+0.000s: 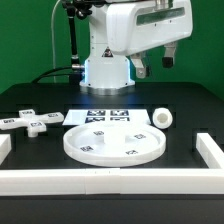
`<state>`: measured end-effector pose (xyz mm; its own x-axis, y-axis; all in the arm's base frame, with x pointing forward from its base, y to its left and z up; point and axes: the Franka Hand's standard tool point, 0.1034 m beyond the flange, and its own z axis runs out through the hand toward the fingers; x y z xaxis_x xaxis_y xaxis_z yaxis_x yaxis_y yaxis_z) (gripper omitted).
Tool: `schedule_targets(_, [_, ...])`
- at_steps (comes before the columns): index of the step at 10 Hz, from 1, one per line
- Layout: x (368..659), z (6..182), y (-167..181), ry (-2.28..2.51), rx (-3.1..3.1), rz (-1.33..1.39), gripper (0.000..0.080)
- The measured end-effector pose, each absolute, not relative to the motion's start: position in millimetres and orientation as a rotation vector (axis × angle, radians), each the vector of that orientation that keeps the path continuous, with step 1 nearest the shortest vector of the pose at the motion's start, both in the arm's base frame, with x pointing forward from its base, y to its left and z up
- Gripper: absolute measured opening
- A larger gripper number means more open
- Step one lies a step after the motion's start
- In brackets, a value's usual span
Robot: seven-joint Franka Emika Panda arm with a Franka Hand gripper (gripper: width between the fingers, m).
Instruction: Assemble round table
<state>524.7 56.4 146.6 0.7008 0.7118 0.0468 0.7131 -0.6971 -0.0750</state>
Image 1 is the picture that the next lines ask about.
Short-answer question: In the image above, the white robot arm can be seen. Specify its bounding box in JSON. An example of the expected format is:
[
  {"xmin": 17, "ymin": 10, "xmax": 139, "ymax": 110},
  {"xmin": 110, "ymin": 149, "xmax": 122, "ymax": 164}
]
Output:
[{"xmin": 80, "ymin": 0, "xmax": 193, "ymax": 95}]

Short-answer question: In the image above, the white cross-shaped table base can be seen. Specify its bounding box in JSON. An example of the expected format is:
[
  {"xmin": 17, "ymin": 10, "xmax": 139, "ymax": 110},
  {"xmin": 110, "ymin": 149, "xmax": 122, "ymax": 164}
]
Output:
[{"xmin": 0, "ymin": 109, "xmax": 64, "ymax": 137}]

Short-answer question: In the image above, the black cable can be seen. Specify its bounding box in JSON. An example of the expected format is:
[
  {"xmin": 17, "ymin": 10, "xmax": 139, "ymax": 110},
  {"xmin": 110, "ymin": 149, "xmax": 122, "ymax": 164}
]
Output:
[{"xmin": 31, "ymin": 65, "xmax": 75, "ymax": 84}]

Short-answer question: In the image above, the white U-shaped fence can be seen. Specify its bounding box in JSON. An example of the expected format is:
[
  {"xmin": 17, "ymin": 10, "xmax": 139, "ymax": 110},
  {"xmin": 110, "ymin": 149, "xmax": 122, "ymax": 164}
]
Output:
[{"xmin": 0, "ymin": 133, "xmax": 224, "ymax": 196}]

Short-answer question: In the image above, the white marker sheet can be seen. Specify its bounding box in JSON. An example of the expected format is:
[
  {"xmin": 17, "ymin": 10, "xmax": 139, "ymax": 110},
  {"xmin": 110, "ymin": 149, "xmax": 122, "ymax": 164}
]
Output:
[{"xmin": 63, "ymin": 109, "xmax": 151, "ymax": 126}]

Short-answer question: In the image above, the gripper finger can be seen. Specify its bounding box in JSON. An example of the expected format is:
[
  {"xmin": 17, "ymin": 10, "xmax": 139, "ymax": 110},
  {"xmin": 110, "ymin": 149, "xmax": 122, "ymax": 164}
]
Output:
[
  {"xmin": 162, "ymin": 42, "xmax": 178, "ymax": 68},
  {"xmin": 130, "ymin": 53, "xmax": 150, "ymax": 79}
]

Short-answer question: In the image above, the grey thin cable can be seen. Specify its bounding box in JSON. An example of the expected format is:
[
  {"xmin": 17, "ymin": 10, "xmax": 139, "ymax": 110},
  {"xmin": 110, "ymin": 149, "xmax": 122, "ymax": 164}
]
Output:
[{"xmin": 50, "ymin": 0, "xmax": 64, "ymax": 84}]

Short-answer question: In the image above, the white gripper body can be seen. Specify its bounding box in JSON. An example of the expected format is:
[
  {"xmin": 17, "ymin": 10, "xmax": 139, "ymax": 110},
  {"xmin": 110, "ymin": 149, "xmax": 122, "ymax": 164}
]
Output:
[{"xmin": 106, "ymin": 0, "xmax": 193, "ymax": 56}]

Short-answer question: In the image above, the white round table top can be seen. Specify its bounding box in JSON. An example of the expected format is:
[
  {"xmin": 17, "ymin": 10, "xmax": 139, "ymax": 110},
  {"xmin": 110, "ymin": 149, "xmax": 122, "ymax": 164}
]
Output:
[{"xmin": 63, "ymin": 121, "xmax": 166, "ymax": 167}]

